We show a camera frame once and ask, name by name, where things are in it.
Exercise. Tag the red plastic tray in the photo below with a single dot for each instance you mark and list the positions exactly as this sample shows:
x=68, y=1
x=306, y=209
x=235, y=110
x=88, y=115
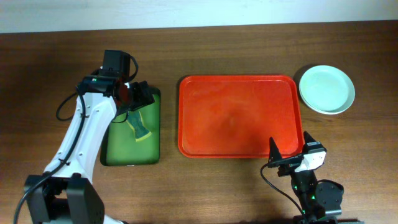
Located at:
x=234, y=116

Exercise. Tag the white plate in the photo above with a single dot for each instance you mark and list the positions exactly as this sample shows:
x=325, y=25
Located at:
x=329, y=104

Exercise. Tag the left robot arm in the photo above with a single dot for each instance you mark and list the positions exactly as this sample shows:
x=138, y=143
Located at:
x=64, y=193

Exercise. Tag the green and yellow sponge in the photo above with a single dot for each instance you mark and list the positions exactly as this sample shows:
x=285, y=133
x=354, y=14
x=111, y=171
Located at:
x=136, y=123

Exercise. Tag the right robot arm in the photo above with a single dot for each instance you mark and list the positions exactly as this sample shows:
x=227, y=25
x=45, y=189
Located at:
x=319, y=201

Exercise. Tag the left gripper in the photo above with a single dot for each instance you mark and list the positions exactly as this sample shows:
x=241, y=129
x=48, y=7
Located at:
x=140, y=97

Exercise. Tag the light green plate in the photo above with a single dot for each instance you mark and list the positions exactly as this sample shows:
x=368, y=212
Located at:
x=325, y=80

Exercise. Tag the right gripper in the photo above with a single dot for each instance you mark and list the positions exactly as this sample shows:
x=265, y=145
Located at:
x=285, y=165

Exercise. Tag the green rectangular tray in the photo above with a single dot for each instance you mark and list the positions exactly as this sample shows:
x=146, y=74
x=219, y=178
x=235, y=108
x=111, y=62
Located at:
x=120, y=146

